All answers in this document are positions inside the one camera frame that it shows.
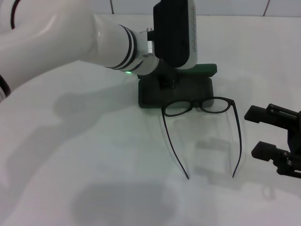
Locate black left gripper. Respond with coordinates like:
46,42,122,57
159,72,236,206
154,59,182,92

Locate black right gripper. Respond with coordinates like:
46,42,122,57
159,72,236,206
244,103,301,177

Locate green glasses case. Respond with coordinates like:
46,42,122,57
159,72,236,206
137,63,218,110

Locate black glasses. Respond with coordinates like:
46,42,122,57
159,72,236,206
161,96,243,180

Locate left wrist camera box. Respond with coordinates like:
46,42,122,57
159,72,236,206
147,0,199,71

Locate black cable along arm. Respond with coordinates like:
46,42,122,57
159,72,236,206
9,0,23,30

